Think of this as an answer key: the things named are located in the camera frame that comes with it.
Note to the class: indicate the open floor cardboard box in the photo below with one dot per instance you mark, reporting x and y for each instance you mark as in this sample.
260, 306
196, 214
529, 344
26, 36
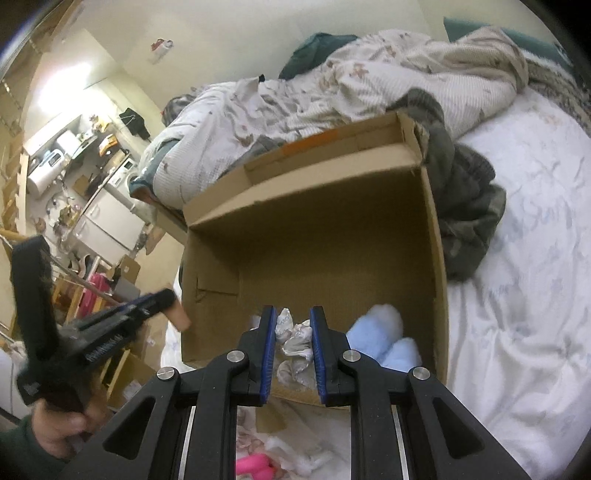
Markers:
131, 376

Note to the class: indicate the teal headboard cushion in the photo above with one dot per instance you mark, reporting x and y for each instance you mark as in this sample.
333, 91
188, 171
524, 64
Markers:
531, 44

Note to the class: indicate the black hanging garment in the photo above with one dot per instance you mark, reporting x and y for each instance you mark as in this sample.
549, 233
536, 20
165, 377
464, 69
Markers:
134, 122

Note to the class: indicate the white floral cloth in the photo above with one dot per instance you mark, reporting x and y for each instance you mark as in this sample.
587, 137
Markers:
314, 438

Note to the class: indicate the white refrigerator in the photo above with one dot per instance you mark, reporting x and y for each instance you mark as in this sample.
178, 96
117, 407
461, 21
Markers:
108, 226

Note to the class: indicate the pink plush toy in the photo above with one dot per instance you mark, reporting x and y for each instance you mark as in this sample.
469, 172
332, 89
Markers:
258, 467

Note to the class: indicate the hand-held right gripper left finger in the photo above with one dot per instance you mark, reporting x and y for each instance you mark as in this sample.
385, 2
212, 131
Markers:
268, 355

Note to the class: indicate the dark camouflage garment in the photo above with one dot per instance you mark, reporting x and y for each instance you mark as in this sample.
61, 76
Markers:
466, 198

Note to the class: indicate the white cylindrical water heater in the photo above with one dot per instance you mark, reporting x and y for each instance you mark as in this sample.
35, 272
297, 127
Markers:
42, 183

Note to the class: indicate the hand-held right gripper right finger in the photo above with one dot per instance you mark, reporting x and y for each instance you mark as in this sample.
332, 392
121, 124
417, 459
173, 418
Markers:
318, 355

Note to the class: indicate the brown cardboard box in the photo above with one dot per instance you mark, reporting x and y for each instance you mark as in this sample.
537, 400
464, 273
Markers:
323, 240

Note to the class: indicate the pink storage case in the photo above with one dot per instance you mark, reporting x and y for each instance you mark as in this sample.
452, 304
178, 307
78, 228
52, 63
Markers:
92, 297

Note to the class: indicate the person's left hand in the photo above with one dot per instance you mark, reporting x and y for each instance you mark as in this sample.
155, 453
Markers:
60, 427

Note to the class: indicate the white patterned cloth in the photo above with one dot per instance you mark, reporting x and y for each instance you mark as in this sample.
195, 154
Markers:
295, 341

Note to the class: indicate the light blue fluffy socks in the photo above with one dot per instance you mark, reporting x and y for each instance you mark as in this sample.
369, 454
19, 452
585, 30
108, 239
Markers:
369, 339

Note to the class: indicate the white patterned bed sheet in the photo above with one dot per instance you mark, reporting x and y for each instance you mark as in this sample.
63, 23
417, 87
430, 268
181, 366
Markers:
531, 277

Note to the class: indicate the beige floral quilt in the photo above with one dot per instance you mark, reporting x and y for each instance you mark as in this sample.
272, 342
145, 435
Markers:
323, 92

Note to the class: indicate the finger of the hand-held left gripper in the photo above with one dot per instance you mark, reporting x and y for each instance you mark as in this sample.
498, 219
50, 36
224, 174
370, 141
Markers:
154, 302

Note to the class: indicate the grey knitted blanket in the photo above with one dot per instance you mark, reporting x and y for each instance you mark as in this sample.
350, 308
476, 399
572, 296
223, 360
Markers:
558, 92

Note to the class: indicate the small cardboard box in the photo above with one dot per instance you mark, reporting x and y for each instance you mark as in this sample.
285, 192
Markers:
129, 268

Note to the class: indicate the dark teal pillow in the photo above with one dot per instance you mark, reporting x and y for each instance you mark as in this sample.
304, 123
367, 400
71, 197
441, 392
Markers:
309, 53

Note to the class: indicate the person's left forearm green sleeve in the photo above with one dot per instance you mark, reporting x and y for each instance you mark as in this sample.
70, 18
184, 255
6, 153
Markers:
23, 454

